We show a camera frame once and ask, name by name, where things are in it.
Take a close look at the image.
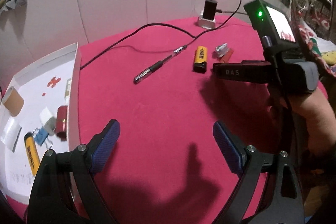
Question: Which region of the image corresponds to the red lighter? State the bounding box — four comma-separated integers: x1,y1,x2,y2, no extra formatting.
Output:
215,43,234,63

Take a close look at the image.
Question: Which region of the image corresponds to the brown tape roll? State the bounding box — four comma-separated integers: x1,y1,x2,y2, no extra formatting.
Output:
2,86,25,117

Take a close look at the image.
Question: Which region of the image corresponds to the round rattan chair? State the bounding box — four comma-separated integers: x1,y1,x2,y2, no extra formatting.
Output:
290,0,335,77

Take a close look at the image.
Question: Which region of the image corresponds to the red table cloth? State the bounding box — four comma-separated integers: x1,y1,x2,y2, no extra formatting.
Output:
4,15,329,224

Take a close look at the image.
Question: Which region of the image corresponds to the red cap small bottle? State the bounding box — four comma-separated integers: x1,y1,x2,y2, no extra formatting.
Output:
55,105,68,135

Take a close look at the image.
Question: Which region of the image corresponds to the white partition board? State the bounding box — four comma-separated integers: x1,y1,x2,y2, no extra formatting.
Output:
1,0,286,88

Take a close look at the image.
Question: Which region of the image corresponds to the white cardboard tray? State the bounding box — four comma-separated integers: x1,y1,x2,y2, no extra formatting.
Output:
1,43,81,205

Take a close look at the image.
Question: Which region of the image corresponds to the black cable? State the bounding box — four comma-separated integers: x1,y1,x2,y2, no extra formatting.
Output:
80,0,249,71

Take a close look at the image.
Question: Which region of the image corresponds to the blue binder clip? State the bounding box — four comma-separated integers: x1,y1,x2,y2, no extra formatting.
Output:
33,127,53,149

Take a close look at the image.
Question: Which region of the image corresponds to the black adapter in white dock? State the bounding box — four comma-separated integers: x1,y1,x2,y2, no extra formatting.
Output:
198,0,218,30

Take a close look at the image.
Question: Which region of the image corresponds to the camera box with screen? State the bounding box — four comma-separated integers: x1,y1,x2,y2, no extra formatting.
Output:
244,0,299,51

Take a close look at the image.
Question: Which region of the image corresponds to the black pen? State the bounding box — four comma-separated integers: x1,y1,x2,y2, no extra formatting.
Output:
133,45,187,84

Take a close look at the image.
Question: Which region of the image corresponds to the yellow lighter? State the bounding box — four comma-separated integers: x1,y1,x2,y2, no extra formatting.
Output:
193,46,207,73
24,132,41,176

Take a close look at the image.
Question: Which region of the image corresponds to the yellowish dropper bottle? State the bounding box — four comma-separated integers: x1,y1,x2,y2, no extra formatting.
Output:
64,79,72,105

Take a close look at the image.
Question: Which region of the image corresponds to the white pill bottle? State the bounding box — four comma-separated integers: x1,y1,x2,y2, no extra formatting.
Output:
1,117,22,152

